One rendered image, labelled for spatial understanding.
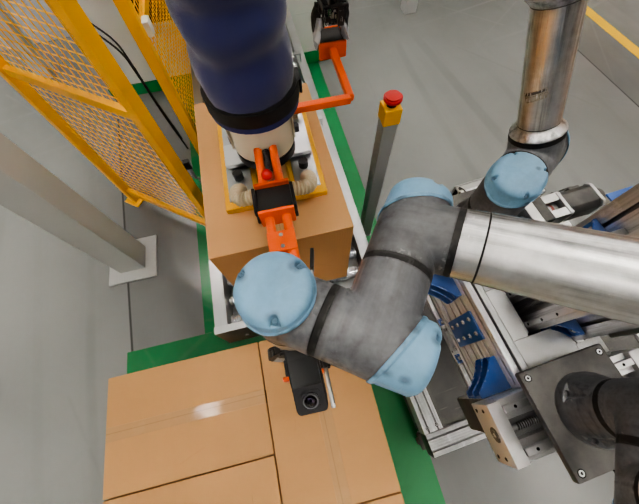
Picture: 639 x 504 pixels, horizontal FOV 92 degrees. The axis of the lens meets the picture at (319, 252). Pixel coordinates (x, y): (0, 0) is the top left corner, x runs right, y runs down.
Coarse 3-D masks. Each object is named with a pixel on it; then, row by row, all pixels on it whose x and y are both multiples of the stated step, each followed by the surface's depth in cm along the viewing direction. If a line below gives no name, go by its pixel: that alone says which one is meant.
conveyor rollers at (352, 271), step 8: (296, 64) 195; (352, 248) 141; (352, 256) 140; (352, 272) 136; (328, 280) 135; (336, 280) 136; (232, 296) 133; (232, 304) 132; (232, 320) 128; (240, 320) 128
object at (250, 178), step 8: (224, 136) 96; (224, 144) 95; (224, 160) 93; (224, 168) 91; (232, 168) 91; (240, 168) 91; (248, 168) 91; (224, 176) 90; (232, 176) 90; (240, 176) 87; (248, 176) 89; (256, 176) 90; (224, 184) 89; (232, 184) 88; (248, 184) 88; (224, 192) 88; (232, 208) 86; (240, 208) 86; (248, 208) 86
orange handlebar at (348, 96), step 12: (336, 60) 92; (336, 72) 92; (348, 84) 87; (336, 96) 85; (348, 96) 85; (300, 108) 84; (312, 108) 85; (324, 108) 86; (276, 156) 77; (264, 168) 76; (276, 168) 76; (264, 180) 74; (288, 216) 70; (288, 228) 69; (276, 240) 67; (288, 240) 67; (288, 252) 69
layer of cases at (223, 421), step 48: (144, 384) 120; (192, 384) 119; (240, 384) 119; (288, 384) 118; (336, 384) 117; (144, 432) 113; (192, 432) 112; (240, 432) 112; (288, 432) 111; (336, 432) 111; (384, 432) 111; (144, 480) 107; (192, 480) 106; (240, 480) 106; (288, 480) 105; (336, 480) 105; (384, 480) 105
